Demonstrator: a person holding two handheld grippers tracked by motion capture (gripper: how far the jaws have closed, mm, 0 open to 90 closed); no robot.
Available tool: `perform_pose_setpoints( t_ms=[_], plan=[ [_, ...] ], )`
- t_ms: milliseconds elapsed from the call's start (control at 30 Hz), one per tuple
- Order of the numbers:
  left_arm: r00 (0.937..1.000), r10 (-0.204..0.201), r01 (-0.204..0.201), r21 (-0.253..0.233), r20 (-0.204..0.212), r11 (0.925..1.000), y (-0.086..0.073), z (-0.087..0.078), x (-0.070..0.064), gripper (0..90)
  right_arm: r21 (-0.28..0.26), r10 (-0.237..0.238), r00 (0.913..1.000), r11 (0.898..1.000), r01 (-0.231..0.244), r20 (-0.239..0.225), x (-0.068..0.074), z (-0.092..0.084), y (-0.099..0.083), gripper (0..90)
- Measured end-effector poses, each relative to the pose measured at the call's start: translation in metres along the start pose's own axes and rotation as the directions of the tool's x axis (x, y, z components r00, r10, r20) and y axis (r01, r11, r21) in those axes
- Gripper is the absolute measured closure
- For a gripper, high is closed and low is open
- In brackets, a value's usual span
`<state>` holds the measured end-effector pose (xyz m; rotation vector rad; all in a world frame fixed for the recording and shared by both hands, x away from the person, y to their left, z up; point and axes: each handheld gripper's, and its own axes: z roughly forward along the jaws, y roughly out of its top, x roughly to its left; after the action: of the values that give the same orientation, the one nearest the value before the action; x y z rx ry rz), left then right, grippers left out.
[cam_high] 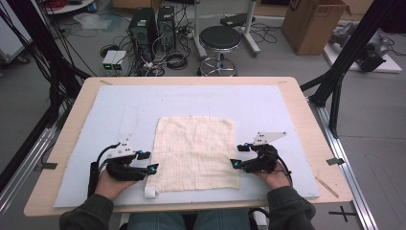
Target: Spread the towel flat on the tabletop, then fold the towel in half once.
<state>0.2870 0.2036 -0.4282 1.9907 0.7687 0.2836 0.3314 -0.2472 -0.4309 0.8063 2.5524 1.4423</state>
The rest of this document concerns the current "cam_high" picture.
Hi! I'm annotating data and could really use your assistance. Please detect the brown cardboard box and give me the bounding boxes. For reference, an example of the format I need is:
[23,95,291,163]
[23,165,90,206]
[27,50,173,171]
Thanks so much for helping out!
[281,0,352,56]

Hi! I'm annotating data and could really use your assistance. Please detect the person's right leg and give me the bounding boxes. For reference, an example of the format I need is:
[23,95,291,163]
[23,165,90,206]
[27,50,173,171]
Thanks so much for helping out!
[194,209,252,230]

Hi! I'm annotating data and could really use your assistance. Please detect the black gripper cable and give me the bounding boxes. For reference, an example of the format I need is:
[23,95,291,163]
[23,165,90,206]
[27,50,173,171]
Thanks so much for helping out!
[87,142,121,199]
[275,154,293,187]

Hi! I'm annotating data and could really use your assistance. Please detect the slim black computer tower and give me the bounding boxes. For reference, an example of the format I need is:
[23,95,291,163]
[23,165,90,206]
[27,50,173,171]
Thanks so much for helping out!
[156,4,177,53]

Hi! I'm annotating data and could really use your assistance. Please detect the white stand leg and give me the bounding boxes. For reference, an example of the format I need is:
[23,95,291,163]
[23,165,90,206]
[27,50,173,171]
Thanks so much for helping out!
[192,0,209,60]
[241,0,261,58]

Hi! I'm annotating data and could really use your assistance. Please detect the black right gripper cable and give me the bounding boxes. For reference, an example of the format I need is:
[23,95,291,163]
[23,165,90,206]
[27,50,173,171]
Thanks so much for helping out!
[275,154,293,187]

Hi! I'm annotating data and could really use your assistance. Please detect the aluminium rail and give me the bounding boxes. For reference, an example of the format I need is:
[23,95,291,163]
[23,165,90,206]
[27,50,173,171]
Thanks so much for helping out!
[0,127,56,219]
[307,95,379,230]

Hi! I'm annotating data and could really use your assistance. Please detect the person's left hand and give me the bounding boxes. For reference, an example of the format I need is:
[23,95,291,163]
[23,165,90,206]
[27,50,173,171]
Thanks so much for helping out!
[94,169,138,201]

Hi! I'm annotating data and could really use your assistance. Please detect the large black computer tower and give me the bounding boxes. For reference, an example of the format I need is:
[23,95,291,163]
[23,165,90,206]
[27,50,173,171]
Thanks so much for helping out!
[128,7,158,61]

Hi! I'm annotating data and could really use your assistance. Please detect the black round stool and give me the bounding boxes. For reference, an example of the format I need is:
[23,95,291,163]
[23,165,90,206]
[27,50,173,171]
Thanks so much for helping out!
[197,25,242,77]

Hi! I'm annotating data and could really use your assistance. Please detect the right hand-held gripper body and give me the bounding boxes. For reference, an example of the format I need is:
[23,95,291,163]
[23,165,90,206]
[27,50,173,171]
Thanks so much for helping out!
[241,131,287,174]

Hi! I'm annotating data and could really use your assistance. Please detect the black metal frame post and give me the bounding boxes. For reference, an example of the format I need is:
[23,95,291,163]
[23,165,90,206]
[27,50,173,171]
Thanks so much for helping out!
[300,0,400,139]

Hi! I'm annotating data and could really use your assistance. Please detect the clear plastic sheet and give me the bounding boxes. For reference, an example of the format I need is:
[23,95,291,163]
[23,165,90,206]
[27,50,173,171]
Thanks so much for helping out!
[73,12,113,31]

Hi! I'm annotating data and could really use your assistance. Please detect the black metal frame with cables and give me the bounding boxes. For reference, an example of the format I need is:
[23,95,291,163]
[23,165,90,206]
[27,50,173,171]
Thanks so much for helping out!
[0,0,92,128]

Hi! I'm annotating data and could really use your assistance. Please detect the white power supply box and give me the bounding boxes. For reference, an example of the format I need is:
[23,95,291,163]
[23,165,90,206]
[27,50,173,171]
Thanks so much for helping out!
[111,50,127,72]
[101,50,119,72]

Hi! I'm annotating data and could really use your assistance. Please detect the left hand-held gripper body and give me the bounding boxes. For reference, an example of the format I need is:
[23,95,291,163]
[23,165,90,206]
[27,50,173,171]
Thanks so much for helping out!
[104,137,151,182]

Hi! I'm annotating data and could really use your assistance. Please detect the black cable under table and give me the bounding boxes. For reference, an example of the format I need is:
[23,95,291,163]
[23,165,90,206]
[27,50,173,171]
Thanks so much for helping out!
[248,207,272,230]

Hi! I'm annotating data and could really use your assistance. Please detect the grey machine on white board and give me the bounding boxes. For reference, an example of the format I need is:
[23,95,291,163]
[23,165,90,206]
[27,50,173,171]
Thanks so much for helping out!
[323,22,403,75]

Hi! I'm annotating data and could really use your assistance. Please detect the white foam board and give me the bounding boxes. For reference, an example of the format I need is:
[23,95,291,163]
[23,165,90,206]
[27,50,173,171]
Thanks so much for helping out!
[53,84,321,209]

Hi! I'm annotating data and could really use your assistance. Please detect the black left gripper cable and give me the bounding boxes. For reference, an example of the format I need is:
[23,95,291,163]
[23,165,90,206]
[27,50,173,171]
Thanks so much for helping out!
[87,142,121,199]

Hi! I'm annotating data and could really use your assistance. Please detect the person's right hand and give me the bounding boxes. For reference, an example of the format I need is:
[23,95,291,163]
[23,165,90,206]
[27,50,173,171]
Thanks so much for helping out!
[253,161,293,191]

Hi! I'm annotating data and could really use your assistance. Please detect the cream printed towel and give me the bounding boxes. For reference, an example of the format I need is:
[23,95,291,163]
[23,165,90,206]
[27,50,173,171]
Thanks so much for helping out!
[144,115,242,199]

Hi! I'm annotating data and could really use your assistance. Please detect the thin wooden stick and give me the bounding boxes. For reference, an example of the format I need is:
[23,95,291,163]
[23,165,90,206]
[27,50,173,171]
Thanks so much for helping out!
[315,176,340,199]

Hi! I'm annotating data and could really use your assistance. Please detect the coiled black cable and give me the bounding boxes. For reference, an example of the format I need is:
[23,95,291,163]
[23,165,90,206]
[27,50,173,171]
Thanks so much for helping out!
[165,50,190,71]

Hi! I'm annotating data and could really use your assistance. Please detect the black flat device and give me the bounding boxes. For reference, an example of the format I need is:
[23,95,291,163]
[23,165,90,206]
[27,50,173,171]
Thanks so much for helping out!
[219,12,257,29]

